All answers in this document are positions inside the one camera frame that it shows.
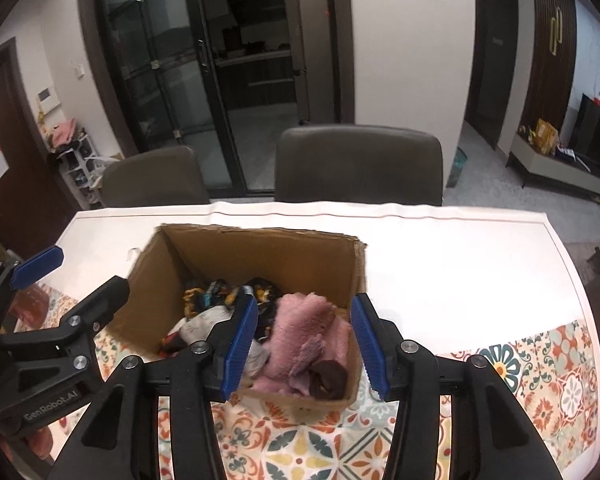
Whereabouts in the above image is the pink fuzzy towel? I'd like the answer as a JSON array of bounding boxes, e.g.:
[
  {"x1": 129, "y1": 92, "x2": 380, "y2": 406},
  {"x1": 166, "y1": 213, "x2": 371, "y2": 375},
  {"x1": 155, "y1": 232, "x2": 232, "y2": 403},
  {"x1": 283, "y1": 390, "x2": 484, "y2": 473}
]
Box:
[{"x1": 251, "y1": 292, "x2": 351, "y2": 401}]

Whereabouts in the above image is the black glass sliding door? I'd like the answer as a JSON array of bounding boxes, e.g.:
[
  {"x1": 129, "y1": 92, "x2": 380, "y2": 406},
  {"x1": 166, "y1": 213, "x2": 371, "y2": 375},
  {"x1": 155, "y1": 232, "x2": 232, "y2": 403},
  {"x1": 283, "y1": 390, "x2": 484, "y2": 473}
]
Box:
[{"x1": 92, "y1": 0, "x2": 299, "y2": 196}]

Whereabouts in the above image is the black patterned silk scarf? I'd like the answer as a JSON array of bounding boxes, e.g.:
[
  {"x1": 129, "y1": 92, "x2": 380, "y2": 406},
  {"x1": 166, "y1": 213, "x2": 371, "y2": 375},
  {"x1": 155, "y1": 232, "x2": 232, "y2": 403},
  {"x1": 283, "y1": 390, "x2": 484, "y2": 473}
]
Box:
[{"x1": 159, "y1": 278, "x2": 280, "y2": 358}]

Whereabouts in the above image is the brown cardboard box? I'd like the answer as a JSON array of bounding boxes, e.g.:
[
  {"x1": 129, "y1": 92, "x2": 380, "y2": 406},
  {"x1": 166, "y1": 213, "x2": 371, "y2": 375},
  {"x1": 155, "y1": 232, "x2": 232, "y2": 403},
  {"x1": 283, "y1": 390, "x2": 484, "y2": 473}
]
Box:
[{"x1": 104, "y1": 223, "x2": 370, "y2": 411}]

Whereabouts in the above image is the black television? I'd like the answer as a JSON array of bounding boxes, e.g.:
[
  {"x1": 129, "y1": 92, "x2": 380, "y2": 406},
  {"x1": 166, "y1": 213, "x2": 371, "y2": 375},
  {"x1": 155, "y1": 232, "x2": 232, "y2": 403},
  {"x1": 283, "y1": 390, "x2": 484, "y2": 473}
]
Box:
[{"x1": 570, "y1": 94, "x2": 600, "y2": 165}]

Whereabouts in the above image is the dark wooden door gold handle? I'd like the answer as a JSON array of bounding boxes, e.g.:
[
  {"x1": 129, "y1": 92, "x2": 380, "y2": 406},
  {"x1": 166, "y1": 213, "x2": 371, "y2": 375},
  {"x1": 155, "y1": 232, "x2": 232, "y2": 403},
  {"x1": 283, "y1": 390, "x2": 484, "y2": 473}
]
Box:
[{"x1": 521, "y1": 0, "x2": 577, "y2": 130}]

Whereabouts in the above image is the grey dining chair left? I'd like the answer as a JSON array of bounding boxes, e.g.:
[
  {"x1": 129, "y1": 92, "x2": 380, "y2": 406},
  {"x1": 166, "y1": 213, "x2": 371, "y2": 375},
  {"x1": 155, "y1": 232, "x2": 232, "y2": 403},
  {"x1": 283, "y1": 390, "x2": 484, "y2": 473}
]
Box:
[{"x1": 100, "y1": 145, "x2": 210, "y2": 208}]

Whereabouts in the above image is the white tv cabinet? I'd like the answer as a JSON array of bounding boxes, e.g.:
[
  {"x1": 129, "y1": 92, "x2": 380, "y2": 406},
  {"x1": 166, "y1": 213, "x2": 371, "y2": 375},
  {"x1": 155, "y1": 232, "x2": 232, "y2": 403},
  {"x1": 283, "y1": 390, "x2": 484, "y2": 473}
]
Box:
[{"x1": 506, "y1": 136, "x2": 600, "y2": 198}]

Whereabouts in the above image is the white shoe rack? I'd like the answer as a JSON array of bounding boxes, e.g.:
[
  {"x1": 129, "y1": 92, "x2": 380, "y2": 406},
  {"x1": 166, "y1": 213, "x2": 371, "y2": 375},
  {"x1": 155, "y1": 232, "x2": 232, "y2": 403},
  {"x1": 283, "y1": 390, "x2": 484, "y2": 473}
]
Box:
[{"x1": 45, "y1": 119, "x2": 105, "y2": 209}]

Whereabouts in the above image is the patterned tile tablecloth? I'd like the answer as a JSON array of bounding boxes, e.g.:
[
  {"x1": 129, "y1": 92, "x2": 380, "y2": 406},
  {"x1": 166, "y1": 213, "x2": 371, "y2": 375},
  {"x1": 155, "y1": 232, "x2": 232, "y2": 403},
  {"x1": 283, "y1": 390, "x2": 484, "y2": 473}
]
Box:
[{"x1": 42, "y1": 203, "x2": 600, "y2": 479}]

